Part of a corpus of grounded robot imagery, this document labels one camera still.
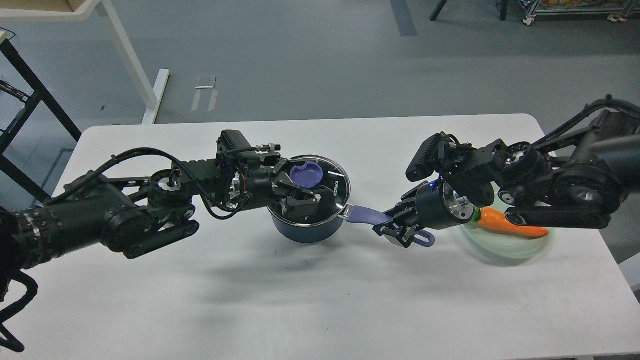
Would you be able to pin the dark blue saucepan purple handle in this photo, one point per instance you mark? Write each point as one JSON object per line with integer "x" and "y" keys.
{"x": 351, "y": 214}

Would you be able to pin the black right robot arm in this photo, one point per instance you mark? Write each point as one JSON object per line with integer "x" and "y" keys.
{"x": 575, "y": 177}

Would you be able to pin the black stand legs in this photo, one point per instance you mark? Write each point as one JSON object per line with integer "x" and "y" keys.
{"x": 470, "y": 9}

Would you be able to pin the orange toy carrot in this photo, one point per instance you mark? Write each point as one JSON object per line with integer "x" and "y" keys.
{"x": 490, "y": 219}

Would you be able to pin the black metal rack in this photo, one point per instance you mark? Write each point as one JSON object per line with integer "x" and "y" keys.
{"x": 40, "y": 95}

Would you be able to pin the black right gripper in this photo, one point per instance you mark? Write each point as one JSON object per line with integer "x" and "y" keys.
{"x": 436, "y": 206}

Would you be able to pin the black right arm camera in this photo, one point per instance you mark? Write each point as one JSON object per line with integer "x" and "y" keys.
{"x": 440, "y": 152}

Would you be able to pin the black left arm camera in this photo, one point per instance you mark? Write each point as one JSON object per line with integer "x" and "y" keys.
{"x": 233, "y": 149}

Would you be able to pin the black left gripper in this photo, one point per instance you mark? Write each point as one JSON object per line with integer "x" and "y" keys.
{"x": 255, "y": 188}

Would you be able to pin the black arm camera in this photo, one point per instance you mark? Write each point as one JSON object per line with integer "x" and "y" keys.
{"x": 233, "y": 149}
{"x": 440, "y": 152}

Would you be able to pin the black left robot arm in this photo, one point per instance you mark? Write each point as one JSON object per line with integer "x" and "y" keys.
{"x": 140, "y": 201}

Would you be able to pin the white desk frame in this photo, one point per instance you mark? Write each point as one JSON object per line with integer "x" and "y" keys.
{"x": 72, "y": 21}

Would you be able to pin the pale green oval plate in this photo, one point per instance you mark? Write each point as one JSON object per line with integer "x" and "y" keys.
{"x": 505, "y": 246}

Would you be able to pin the metal wheeled cart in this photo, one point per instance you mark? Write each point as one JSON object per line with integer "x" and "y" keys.
{"x": 616, "y": 11}

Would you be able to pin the glass pot lid purple knob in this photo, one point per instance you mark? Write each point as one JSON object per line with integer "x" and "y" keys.
{"x": 335, "y": 189}

